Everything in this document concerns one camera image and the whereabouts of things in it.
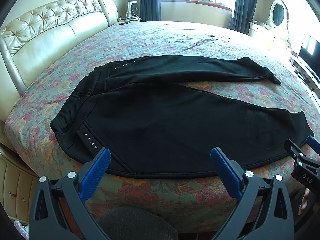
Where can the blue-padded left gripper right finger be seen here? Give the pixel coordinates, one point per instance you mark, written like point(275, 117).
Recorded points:
point(263, 209)

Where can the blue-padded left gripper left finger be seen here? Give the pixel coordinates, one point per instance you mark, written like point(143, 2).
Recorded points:
point(47, 221)

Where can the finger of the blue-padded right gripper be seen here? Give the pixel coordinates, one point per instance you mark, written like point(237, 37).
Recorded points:
point(314, 144)
point(298, 156)

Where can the black pants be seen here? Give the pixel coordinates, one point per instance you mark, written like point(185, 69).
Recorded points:
point(155, 126)

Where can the person right hand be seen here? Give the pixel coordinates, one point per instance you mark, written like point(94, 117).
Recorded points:
point(304, 202)

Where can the cream bedside cabinet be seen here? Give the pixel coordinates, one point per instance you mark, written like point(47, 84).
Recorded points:
point(17, 185)

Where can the white tv stand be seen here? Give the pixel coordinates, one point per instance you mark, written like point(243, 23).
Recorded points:
point(308, 76)

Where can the floral bedspread bed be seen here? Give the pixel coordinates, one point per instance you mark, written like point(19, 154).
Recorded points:
point(189, 204)

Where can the black flat tv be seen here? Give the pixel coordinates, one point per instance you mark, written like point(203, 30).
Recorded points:
point(310, 53)

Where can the white vanity table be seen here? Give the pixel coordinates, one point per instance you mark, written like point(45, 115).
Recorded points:
point(263, 30)

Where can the white oval vanity mirror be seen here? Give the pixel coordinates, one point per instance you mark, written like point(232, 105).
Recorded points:
point(278, 16)

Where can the dark blue right curtain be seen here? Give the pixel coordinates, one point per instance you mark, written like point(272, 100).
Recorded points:
point(243, 13)

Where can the dark blue curtain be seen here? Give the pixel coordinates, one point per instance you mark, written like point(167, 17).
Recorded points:
point(243, 13)
point(150, 10)

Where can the cream tufted leather headboard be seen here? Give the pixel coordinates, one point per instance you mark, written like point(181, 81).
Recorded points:
point(35, 40)

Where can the white fan heater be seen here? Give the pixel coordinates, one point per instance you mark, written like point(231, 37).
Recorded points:
point(132, 9)

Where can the dark blue left curtain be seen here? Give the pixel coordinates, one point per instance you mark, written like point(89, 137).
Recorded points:
point(150, 10)

